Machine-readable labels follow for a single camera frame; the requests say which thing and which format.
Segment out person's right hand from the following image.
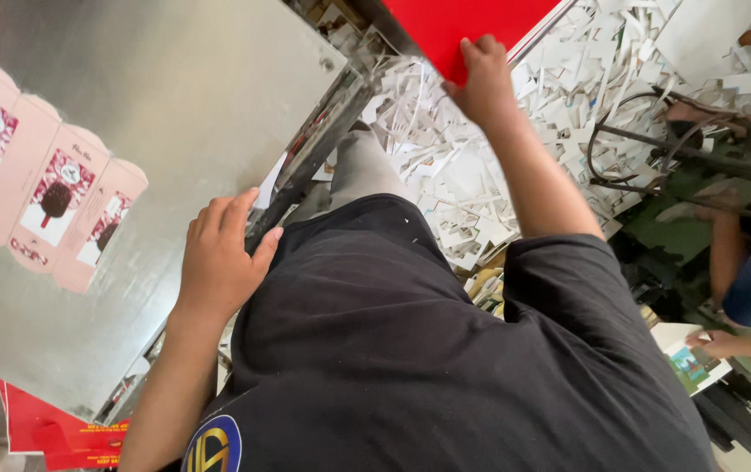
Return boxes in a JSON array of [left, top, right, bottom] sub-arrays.
[[442, 34, 520, 127]]

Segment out person's left hand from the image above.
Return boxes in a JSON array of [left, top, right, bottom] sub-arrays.
[[175, 187, 284, 323]]

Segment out grey metal press plate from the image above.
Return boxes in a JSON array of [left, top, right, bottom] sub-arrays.
[[0, 0, 376, 426]]

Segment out heap of white paper scraps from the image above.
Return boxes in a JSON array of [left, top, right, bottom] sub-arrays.
[[310, 0, 751, 316]]

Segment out person's grey trousers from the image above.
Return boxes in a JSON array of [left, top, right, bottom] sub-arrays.
[[284, 128, 417, 225]]

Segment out pink printed carton blank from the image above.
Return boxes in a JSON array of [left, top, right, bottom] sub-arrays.
[[0, 45, 150, 295]]

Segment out person's black t-shirt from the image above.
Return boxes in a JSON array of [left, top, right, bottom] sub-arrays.
[[182, 193, 720, 472]]

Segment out red printed cardboard sheet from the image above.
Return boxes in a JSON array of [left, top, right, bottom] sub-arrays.
[[0, 379, 131, 472]]

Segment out white colourful printed sheet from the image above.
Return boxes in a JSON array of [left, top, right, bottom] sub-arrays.
[[651, 321, 734, 398]]

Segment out dark metal machine frame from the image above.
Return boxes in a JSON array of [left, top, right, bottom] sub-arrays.
[[587, 87, 751, 220]]

